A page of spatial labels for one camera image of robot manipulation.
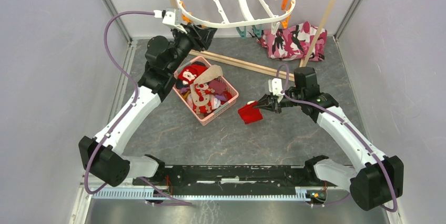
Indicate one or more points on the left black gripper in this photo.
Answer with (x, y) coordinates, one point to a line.
(197, 36)

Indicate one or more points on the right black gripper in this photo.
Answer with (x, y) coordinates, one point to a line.
(267, 102)

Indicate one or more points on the plain red sock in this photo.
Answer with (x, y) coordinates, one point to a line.
(250, 113)

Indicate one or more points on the white round clip hanger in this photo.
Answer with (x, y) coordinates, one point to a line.
(226, 14)

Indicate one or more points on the red sock with white pompom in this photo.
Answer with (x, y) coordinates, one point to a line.
(250, 103)

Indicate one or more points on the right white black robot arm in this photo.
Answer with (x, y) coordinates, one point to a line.
(374, 179)

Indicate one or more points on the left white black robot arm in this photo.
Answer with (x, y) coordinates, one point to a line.
(102, 155)

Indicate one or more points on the beige sock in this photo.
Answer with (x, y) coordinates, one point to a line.
(211, 73)

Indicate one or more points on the maroon purple sock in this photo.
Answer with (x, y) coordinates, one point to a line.
(218, 86)

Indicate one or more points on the pink perforated plastic basket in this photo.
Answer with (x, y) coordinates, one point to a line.
(227, 99)

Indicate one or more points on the red white patterned Christmas sock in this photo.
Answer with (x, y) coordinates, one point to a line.
(203, 99)

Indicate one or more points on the pink camouflage cloth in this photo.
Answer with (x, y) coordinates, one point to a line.
(290, 43)

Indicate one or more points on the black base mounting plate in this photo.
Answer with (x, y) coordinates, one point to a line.
(233, 180)

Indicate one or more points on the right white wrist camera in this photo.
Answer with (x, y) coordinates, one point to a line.
(275, 87)

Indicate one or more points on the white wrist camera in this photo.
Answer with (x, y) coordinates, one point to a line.
(275, 87)
(172, 17)

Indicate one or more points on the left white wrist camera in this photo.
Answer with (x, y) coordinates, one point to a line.
(172, 17)

